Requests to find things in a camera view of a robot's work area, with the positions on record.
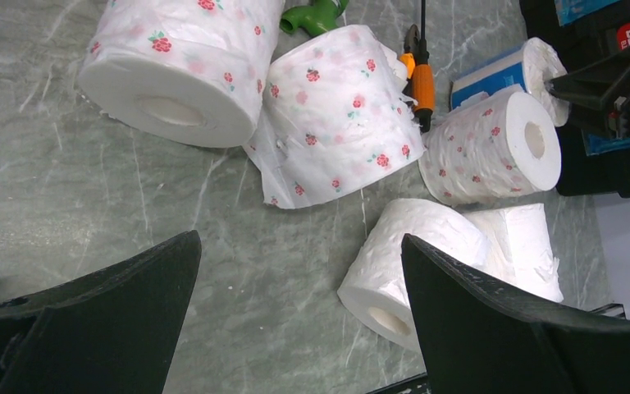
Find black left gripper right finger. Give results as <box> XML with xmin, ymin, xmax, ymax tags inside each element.
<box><xmin>401</xmin><ymin>234</ymin><xmax>630</xmax><ymax>393</ymax></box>

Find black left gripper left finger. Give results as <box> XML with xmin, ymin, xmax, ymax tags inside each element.
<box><xmin>0</xmin><ymin>231</ymin><xmax>202</xmax><ymax>393</ymax></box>

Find floral paper roll large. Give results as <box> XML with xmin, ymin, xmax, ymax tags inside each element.
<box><xmin>78</xmin><ymin>0</ymin><xmax>285</xmax><ymax>148</ymax></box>

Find blue paper roll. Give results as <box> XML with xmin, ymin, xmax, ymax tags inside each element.
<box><xmin>450</xmin><ymin>37</ymin><xmax>570</xmax><ymax>127</ymax></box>

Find plain white embossed roll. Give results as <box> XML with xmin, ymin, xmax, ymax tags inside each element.
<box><xmin>464</xmin><ymin>203</ymin><xmax>564</xmax><ymax>303</ymax></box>

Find plain white paper roll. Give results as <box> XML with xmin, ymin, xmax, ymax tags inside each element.
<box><xmin>337</xmin><ymin>199</ymin><xmax>491</xmax><ymax>353</ymax></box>

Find floral paper roll upright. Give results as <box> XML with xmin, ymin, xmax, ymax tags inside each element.
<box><xmin>418</xmin><ymin>90</ymin><xmax>561</xmax><ymax>206</ymax></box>

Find orange black pliers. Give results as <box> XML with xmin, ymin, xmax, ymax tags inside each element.
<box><xmin>399</xmin><ymin>1</ymin><xmax>436</xmax><ymax>133</ymax></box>

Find black tool box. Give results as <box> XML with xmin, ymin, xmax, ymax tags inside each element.
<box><xmin>520</xmin><ymin>1</ymin><xmax>630</xmax><ymax>198</ymax></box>

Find green pipe fitting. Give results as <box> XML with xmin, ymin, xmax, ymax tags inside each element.
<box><xmin>279</xmin><ymin>0</ymin><xmax>349</xmax><ymax>37</ymax></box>

